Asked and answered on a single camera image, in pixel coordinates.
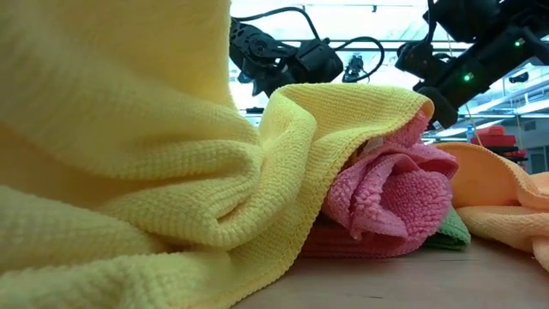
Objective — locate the green microfiber towel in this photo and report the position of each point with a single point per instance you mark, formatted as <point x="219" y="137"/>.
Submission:
<point x="452" y="234"/>

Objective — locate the red stacked toolbox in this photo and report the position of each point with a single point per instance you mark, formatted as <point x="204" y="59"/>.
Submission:
<point x="497" y="139"/>

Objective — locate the black overhead camera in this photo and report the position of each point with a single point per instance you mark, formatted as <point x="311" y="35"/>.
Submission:
<point x="354" y="68"/>

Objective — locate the pink microfiber towel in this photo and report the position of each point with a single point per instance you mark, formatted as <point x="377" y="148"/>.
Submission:
<point x="386" y="201"/>

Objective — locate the orange microfiber towel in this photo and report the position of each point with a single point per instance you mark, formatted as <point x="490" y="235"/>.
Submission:
<point x="493" y="180"/>

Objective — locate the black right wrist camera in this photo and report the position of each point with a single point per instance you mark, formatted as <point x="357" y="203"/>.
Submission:
<point x="422" y="60"/>

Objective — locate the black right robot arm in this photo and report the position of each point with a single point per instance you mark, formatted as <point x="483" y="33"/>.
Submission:
<point x="493" y="21"/>

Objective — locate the yellow microfiber towel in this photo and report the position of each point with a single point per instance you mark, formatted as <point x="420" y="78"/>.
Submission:
<point x="128" y="171"/>

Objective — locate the black ceiling fixture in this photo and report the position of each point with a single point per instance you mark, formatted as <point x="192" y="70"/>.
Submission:
<point x="519" y="77"/>

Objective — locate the black overhead crossbar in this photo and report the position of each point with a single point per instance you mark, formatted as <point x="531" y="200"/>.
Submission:
<point x="377" y="47"/>

